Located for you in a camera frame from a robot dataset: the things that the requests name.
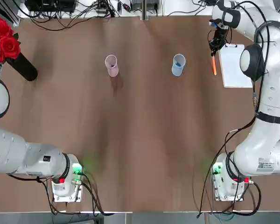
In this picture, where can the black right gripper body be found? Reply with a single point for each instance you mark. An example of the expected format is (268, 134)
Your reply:
(220, 35)

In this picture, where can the orange pencil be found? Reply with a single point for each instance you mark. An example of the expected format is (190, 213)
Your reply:
(214, 67)

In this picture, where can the light blue pen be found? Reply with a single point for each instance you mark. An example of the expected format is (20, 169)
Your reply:
(177, 63)

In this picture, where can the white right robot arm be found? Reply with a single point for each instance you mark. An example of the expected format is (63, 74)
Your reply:
(270, 105)

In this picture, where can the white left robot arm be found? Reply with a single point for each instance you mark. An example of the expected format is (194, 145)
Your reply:
(9, 149)

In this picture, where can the white clipboard with black clip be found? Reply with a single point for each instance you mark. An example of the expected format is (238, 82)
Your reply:
(231, 70)

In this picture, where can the blue mesh pen cup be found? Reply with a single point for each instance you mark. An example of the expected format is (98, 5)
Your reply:
(177, 71)

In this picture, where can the pink mesh pen cup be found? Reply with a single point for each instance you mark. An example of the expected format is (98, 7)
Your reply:
(113, 72)

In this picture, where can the purple pen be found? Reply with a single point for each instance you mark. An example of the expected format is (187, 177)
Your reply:
(111, 66)

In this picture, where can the black boxy power adapter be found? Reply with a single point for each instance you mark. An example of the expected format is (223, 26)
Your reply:
(210, 2)

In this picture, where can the grey equipment box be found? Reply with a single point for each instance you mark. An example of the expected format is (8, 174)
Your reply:
(151, 4)

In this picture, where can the small grey hub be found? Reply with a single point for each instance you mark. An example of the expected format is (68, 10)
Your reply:
(101, 9)

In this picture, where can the black electronics box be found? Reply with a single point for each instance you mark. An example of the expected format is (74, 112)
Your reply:
(51, 5)

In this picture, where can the black vase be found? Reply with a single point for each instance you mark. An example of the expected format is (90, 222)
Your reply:
(25, 70)

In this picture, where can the red rose bouquet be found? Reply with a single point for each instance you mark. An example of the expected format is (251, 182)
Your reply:
(7, 46)

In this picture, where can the aluminium frame post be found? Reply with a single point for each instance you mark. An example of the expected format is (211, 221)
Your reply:
(144, 11)

